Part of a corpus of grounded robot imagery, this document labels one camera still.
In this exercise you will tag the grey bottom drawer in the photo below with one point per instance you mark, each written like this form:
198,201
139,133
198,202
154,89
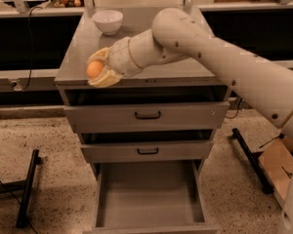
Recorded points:
160,197

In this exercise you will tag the cardboard box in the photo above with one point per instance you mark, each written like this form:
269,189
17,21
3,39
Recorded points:
277,163

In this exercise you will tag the grey drawer cabinet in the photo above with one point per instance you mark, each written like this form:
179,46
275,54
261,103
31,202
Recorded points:
186,77

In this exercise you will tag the grey middle drawer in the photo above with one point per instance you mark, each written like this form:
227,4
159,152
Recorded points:
110,148

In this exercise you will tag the black middle drawer handle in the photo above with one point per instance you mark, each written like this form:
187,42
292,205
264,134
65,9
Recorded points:
147,151

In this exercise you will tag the grey top drawer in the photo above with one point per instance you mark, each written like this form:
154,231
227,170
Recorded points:
116,114

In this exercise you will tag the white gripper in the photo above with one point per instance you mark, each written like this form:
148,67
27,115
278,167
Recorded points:
120,59

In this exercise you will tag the orange fruit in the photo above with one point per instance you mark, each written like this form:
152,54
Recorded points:
94,68

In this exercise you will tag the black stand leg right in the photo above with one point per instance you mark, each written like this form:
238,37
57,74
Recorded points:
253,160

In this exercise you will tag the black top drawer handle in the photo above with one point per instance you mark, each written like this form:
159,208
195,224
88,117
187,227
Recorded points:
151,116

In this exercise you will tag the black drawer handle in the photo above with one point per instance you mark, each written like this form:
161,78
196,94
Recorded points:
147,151
151,116

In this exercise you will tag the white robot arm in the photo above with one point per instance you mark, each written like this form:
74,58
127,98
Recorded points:
174,35

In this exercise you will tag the black stand leg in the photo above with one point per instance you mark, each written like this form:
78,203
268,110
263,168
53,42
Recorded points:
253,160
21,190

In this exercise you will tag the black stand leg left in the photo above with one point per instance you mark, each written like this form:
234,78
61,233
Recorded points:
21,190

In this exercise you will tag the grey drawer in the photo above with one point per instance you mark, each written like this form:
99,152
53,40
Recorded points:
160,197
110,148
116,114

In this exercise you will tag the white bowl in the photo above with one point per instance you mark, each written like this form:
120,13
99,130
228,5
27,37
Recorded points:
108,22

